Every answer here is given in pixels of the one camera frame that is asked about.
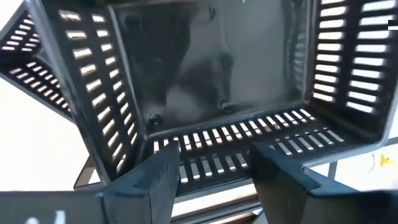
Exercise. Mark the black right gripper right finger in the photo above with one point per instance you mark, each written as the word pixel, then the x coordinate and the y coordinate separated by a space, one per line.
pixel 276 186

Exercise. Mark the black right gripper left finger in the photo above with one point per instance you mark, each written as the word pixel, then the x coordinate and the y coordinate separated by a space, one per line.
pixel 146 193

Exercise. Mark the black slotted plastic basket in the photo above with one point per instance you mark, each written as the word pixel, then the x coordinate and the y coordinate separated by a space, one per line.
pixel 211 62
pixel 25 67

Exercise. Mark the yellow power plug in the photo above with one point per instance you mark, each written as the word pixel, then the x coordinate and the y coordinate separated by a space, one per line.
pixel 385 160

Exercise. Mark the wooden shelf with black frame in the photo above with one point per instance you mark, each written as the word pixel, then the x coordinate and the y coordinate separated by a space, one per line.
pixel 217 210

